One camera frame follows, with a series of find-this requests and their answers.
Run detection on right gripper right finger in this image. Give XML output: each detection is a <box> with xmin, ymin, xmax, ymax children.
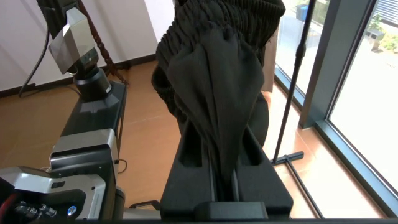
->
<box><xmin>233</xmin><ymin>125</ymin><xmax>295</xmax><ymax>219</ymax></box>

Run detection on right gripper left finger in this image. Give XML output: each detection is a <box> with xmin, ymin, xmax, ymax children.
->
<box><xmin>160</xmin><ymin>121</ymin><xmax>216</xmax><ymax>219</ymax></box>

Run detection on black shorts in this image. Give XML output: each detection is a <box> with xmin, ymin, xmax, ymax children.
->
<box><xmin>151</xmin><ymin>0</ymin><xmax>286</xmax><ymax>202</ymax></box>

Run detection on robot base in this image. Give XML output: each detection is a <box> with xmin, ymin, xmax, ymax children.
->
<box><xmin>0</xmin><ymin>80</ymin><xmax>127</xmax><ymax>224</ymax></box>

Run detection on black clothes rack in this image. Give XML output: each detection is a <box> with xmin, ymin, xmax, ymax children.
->
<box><xmin>270</xmin><ymin>0</ymin><xmax>326</xmax><ymax>219</ymax></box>

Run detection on window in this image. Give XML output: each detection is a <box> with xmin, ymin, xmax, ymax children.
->
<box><xmin>275</xmin><ymin>0</ymin><xmax>398</xmax><ymax>218</ymax></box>

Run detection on dark brown wooden coat stand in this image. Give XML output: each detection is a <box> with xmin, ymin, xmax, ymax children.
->
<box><xmin>77</xmin><ymin>0</ymin><xmax>131</xmax><ymax>87</ymax></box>

